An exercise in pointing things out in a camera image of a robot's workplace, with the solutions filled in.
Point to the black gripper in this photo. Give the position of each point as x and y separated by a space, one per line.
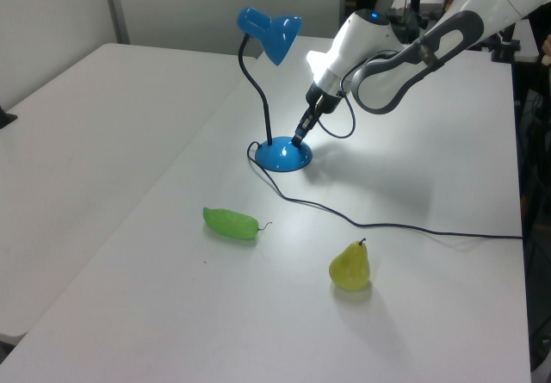
325 101

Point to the blue desk lamp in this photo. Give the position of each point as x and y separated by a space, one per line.
280 156

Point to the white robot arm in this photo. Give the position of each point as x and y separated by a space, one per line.
366 34

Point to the green chili pepper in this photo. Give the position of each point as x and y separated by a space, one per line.
230 224

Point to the yellow-green pear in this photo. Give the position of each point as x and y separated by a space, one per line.
351 269

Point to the black clamp with pole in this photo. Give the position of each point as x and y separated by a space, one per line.
507 49

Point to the black camera stand clamp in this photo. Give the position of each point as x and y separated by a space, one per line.
6 118

